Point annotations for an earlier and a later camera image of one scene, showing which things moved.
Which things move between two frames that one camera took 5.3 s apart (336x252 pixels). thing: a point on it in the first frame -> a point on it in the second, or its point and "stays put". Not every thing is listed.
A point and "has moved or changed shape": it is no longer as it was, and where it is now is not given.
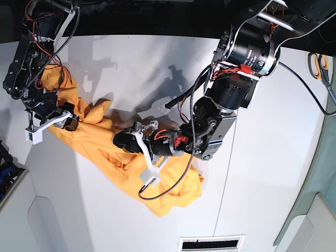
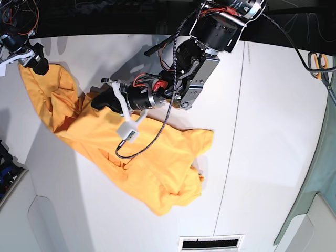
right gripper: x=161 y=142 -> x=143 y=92
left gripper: x=47 y=111 -> x=18 y=48
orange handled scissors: x=318 y=64 stays put
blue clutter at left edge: x=10 y=169 stays put
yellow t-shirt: x=95 y=134 has moved or changed shape
